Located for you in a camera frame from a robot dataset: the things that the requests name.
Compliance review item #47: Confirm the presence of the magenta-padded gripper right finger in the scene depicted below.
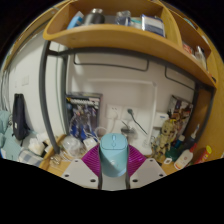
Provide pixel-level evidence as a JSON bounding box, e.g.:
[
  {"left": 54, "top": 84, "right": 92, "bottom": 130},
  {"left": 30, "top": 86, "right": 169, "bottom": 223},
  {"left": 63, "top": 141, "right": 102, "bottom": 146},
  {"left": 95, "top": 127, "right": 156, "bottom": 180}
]
[{"left": 124, "top": 143, "right": 167, "bottom": 190}]

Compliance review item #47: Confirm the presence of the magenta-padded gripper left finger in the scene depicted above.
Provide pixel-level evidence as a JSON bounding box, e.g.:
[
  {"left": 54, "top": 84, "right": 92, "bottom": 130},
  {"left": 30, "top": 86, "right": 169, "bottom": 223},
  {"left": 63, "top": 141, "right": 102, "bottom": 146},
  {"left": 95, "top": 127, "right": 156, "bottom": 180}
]
[{"left": 60, "top": 143, "right": 103, "bottom": 190}]

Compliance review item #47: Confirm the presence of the light blue computer mouse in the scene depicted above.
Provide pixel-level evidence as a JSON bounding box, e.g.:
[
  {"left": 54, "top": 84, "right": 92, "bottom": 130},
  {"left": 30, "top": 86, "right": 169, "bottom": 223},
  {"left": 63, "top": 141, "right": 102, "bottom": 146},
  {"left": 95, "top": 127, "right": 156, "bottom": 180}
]
[{"left": 98, "top": 133, "right": 130, "bottom": 178}]

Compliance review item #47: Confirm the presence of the clear snack bag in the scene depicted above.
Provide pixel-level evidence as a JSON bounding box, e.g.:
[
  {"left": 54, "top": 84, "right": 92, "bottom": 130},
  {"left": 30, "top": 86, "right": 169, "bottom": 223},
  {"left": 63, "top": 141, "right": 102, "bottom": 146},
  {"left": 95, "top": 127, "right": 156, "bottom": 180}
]
[{"left": 49, "top": 154, "right": 63, "bottom": 166}]

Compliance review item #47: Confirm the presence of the clear domed plastic cup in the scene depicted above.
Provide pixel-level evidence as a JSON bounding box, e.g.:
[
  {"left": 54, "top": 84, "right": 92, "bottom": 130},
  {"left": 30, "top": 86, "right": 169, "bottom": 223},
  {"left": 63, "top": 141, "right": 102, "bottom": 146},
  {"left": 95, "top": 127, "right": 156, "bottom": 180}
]
[{"left": 61, "top": 134, "right": 84, "bottom": 158}]

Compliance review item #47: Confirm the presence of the white charger block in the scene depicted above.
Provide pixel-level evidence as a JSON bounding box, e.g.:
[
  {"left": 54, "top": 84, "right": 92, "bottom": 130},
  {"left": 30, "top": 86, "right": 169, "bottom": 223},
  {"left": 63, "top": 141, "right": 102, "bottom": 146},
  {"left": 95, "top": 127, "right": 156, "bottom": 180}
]
[{"left": 82, "top": 137, "right": 98, "bottom": 151}]

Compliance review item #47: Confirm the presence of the white lotion bottle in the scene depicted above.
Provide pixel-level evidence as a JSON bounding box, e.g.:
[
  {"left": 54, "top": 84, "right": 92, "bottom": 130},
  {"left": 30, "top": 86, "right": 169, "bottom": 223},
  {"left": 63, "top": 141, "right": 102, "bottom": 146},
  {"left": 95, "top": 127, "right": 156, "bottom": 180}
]
[{"left": 173, "top": 143, "right": 198, "bottom": 171}]

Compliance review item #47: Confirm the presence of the tan robot figurine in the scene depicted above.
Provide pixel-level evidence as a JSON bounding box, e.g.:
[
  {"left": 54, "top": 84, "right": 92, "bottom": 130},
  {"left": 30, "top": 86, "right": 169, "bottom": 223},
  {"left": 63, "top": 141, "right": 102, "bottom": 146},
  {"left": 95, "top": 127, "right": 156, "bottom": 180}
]
[{"left": 156, "top": 119, "right": 178, "bottom": 161}]

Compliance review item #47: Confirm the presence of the steel cup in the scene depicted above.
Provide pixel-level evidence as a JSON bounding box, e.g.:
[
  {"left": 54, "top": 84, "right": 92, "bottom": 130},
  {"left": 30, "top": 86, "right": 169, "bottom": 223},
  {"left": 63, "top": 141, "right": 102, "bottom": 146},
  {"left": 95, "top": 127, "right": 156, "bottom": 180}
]
[{"left": 121, "top": 126, "right": 138, "bottom": 139}]

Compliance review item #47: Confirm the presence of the white tissue pack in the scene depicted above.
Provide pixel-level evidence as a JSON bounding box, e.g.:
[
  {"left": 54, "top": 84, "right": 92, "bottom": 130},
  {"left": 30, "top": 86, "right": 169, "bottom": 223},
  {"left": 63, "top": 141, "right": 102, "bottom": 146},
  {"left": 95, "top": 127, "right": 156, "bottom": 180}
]
[{"left": 28, "top": 133, "right": 51, "bottom": 156}]

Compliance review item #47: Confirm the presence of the dark bottle with white nozzle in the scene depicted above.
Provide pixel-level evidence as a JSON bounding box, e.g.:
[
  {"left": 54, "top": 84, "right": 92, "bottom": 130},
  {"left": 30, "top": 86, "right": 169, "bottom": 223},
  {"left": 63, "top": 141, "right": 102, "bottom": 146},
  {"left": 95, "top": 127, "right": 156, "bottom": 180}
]
[{"left": 184, "top": 123, "right": 201, "bottom": 153}]

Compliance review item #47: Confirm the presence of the blue robot model kit box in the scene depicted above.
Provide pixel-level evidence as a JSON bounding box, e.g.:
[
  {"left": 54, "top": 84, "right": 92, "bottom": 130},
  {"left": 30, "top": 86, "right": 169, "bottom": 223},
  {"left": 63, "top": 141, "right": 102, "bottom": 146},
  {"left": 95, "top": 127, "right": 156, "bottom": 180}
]
[{"left": 64, "top": 92, "right": 103, "bottom": 143}]

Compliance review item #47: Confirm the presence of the plaid bed sheet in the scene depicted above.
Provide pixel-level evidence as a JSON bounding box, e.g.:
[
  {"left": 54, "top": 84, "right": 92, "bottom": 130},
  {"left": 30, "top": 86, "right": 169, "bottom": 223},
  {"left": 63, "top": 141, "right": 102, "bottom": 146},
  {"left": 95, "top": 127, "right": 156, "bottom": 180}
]
[{"left": 0, "top": 109, "right": 44, "bottom": 168}]

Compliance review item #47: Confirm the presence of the colourful model kit box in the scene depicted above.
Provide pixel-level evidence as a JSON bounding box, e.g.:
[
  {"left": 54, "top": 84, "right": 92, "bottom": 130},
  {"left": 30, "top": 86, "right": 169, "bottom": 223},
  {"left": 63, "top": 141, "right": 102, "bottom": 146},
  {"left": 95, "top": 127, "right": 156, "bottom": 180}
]
[{"left": 166, "top": 94, "right": 194, "bottom": 138}]

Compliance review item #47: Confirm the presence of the black backpack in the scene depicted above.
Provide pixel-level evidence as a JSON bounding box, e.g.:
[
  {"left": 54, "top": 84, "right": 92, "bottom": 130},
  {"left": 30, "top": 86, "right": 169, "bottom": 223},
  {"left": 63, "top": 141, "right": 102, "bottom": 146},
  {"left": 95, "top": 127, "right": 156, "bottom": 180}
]
[{"left": 12, "top": 93, "right": 30, "bottom": 141}]

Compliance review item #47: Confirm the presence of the wooden overhead shelf unit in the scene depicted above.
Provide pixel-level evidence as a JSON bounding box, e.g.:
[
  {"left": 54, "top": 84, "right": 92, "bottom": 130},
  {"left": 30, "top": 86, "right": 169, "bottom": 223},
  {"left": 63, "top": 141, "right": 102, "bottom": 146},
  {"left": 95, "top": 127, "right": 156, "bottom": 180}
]
[{"left": 42, "top": 0, "right": 218, "bottom": 89}]

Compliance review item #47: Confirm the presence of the white wall box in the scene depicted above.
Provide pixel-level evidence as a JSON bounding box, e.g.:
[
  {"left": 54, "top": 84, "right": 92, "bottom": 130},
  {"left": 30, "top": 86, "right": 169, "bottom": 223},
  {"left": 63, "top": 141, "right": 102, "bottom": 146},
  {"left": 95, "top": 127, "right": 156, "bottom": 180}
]
[{"left": 154, "top": 111, "right": 170, "bottom": 132}]

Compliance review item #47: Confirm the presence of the white wall outlet with plug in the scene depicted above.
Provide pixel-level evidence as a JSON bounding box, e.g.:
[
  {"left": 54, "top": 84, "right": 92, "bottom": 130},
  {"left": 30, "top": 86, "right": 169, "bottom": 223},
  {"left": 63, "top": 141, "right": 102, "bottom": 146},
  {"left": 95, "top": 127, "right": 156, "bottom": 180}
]
[{"left": 121, "top": 106, "right": 138, "bottom": 122}]

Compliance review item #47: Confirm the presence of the grey metal frame post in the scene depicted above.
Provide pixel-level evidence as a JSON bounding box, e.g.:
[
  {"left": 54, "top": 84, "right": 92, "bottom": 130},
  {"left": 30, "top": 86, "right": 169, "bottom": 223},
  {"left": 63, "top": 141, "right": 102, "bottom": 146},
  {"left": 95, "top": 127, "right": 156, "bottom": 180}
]
[{"left": 38, "top": 39, "right": 69, "bottom": 154}]

